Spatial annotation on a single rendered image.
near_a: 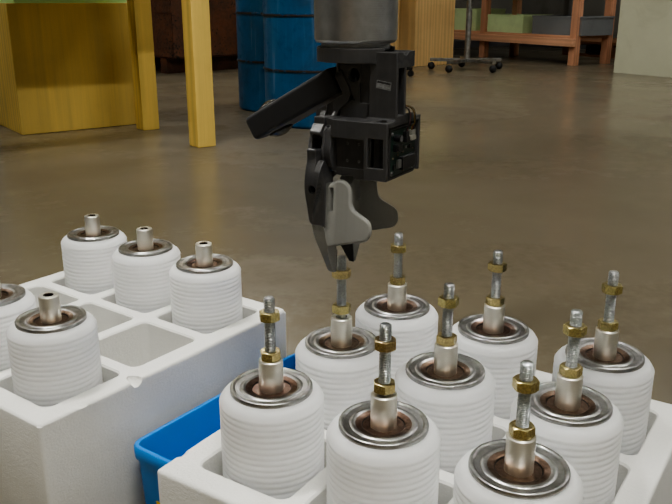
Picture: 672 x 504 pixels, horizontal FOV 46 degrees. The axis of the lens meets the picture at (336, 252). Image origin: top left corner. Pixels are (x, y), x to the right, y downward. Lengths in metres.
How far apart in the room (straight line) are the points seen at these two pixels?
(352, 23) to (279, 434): 0.36
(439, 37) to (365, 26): 6.77
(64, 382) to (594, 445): 0.54
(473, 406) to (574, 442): 0.10
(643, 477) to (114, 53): 3.46
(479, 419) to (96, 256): 0.66
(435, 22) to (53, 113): 4.35
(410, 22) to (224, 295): 6.35
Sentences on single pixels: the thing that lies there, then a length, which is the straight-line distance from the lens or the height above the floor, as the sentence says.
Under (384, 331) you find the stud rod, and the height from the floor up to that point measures 0.34.
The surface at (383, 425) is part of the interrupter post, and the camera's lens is 0.66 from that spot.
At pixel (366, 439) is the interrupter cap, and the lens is 0.65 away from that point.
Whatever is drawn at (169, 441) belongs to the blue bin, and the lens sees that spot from 0.96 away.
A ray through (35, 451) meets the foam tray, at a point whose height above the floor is 0.15.
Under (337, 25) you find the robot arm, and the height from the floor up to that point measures 0.57.
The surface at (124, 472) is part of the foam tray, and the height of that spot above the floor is 0.07.
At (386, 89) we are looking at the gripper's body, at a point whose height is 0.51.
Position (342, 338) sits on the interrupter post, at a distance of 0.80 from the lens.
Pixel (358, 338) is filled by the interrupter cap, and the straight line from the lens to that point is 0.82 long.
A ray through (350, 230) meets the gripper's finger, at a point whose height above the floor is 0.38.
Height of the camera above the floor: 0.59
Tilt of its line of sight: 18 degrees down
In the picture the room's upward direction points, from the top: straight up
